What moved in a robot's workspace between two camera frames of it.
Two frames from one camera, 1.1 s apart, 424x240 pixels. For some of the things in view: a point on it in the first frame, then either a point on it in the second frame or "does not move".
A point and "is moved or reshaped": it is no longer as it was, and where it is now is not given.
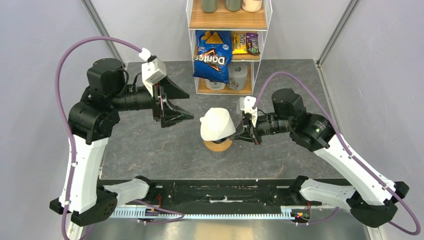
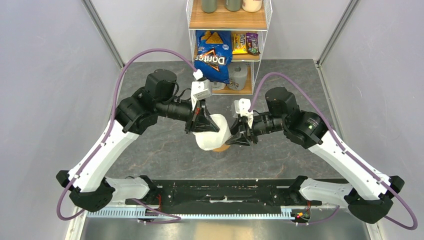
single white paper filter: (216, 124) is moved or reshaped
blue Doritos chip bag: (213, 57) does not move
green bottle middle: (232, 5) does not move
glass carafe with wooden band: (218, 155) does not move
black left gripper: (170, 114) -> (200, 120)
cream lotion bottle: (252, 6) does not move
